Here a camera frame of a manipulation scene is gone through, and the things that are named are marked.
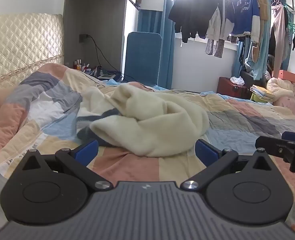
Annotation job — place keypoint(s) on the orange box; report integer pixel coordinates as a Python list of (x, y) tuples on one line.
[(288, 75)]

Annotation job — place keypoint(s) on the tan hanging garment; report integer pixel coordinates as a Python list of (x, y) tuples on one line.
[(263, 5)]

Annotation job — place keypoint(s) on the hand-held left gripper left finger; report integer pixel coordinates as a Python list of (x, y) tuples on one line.
[(86, 152)]

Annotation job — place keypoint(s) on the small white device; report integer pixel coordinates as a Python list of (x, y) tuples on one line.
[(107, 76)]

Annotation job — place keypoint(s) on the group of small bottles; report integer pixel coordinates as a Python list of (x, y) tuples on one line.
[(81, 66)]

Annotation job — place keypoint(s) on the cream knit sweater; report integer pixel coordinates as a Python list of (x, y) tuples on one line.
[(150, 120)]

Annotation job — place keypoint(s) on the cream quilted headboard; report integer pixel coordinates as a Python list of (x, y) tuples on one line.
[(20, 42)]

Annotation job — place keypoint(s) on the striped hanging shirt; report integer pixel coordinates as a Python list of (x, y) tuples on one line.
[(216, 47)]

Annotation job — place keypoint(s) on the blue curtain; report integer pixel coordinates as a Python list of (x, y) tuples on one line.
[(238, 57), (168, 55)]

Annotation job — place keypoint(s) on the stack of books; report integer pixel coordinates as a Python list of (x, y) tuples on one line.
[(261, 93)]

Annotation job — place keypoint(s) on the pink hanging garment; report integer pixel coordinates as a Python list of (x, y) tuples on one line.
[(278, 30)]

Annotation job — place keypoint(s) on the light blue hanging garment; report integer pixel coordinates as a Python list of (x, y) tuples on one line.
[(261, 52)]

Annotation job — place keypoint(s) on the white plastic bag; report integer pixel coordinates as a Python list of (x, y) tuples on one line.
[(237, 80)]

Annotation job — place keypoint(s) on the white hanging garment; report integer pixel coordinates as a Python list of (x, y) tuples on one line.
[(213, 27)]

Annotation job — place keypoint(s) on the pink printed bedding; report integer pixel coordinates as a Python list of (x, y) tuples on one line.
[(288, 105)]

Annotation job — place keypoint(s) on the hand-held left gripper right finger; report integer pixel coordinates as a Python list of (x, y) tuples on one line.
[(207, 153)]

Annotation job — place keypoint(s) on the patchwork quilt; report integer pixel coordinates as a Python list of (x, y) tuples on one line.
[(37, 105)]

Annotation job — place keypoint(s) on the red wooden box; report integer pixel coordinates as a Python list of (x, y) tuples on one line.
[(231, 91)]

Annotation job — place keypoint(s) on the black hanging jacket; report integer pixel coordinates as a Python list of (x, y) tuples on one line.
[(195, 10)]

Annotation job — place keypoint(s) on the blue and white jersey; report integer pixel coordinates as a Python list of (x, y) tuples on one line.
[(243, 12)]

